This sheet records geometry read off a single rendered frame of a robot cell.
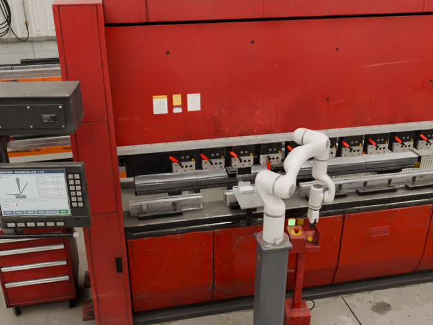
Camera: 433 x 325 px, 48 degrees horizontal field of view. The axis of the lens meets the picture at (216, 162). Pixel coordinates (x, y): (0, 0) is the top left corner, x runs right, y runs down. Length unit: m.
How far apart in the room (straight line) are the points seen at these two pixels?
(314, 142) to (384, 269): 1.67
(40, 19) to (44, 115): 4.92
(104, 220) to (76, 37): 1.13
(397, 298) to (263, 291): 1.53
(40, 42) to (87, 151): 4.57
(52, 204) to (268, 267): 1.26
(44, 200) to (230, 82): 1.32
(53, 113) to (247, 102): 1.29
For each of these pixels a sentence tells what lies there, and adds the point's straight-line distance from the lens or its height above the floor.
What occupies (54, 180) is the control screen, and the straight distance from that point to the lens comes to 2.56.
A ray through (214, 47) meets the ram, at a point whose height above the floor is 2.00.
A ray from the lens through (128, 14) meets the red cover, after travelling 2.92.
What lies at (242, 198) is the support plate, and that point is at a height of 1.00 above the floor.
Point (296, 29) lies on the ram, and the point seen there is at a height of 2.08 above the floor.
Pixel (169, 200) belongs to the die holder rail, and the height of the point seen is 0.97.
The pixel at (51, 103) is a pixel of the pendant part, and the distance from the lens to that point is 2.43.
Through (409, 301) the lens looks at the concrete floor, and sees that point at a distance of 4.29.
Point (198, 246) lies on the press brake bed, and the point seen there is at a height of 0.65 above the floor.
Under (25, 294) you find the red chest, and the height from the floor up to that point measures 0.22.
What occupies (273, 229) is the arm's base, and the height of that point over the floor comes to 1.10.
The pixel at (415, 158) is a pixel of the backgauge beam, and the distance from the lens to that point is 4.28.
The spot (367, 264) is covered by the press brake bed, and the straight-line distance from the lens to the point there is 4.08.
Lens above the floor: 2.65
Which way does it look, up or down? 26 degrees down
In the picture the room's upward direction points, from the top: straight up
